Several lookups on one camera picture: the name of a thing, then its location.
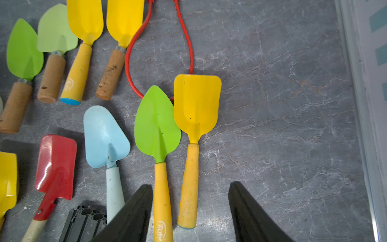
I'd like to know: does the green plastic shovel yellow handle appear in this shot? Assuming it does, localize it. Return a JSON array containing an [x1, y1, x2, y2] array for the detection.
[[135, 85, 181, 242]]

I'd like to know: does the yellow plastic shovel blue cap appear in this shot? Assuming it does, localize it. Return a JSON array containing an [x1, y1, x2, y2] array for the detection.
[[60, 0, 104, 105]]

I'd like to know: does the light blue plastic shovel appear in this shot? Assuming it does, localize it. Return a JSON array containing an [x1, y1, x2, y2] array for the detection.
[[83, 105, 131, 223]]

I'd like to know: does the bright green trowel wooden handle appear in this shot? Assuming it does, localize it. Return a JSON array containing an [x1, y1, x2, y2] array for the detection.
[[1, 18, 44, 134]]

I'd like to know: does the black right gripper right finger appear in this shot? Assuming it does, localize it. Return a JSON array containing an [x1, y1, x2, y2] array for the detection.
[[228, 181, 292, 242]]

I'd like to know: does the red trowel wooden handle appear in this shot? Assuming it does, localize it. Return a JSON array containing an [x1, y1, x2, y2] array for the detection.
[[22, 134, 77, 242]]

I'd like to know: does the red ethernet cable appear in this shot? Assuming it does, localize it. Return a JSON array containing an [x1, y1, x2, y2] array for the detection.
[[124, 0, 195, 102]]

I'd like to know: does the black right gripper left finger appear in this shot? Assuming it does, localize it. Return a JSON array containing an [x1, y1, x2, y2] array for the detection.
[[92, 184, 153, 242]]

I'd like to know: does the black aluminium extrusion bar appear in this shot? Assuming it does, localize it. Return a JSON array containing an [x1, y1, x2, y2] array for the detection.
[[59, 205, 107, 242]]

